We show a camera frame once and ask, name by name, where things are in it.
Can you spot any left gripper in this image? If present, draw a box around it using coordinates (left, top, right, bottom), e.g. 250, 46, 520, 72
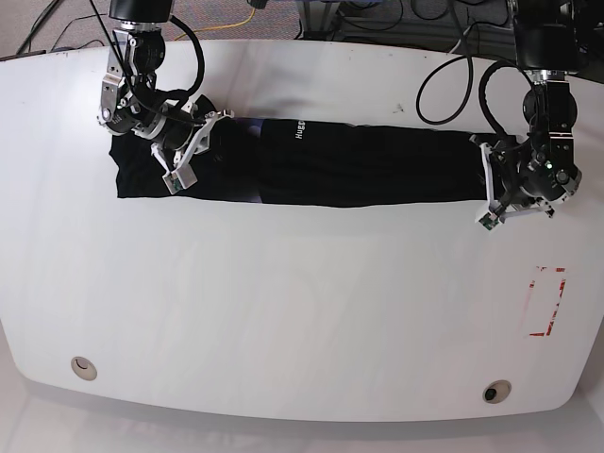
470, 134, 555, 220

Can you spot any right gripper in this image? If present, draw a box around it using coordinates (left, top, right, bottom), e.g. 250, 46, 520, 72
151, 109, 234, 177

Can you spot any black t-shirt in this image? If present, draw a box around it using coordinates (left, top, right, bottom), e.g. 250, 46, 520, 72
109, 93, 509, 209

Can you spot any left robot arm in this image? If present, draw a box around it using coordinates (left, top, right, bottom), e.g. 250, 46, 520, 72
471, 1, 582, 230

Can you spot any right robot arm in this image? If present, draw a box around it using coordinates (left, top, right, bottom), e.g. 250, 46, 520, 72
98, 1, 233, 193

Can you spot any red tape rectangle marking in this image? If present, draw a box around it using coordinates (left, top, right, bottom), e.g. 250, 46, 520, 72
522, 266, 567, 337

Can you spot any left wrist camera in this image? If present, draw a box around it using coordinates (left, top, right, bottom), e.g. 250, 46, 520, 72
476, 210, 504, 231

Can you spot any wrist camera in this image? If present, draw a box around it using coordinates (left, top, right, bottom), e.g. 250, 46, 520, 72
162, 164, 197, 194
476, 210, 504, 231

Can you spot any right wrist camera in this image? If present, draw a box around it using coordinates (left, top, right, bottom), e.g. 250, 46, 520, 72
162, 164, 197, 194

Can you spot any yellow cable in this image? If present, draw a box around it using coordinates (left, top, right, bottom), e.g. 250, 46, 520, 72
176, 4, 259, 42

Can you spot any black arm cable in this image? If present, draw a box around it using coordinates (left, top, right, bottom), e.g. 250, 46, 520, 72
414, 0, 476, 125

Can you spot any white cable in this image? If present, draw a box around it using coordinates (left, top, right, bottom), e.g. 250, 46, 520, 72
447, 21, 473, 56

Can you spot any right table cable grommet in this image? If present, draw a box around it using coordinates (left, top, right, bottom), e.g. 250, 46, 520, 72
482, 379, 512, 405

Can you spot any table cable grommet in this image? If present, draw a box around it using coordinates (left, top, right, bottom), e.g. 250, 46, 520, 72
71, 357, 98, 381
482, 379, 512, 405

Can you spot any left table cable grommet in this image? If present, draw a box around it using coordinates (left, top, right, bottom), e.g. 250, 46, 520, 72
71, 357, 98, 381

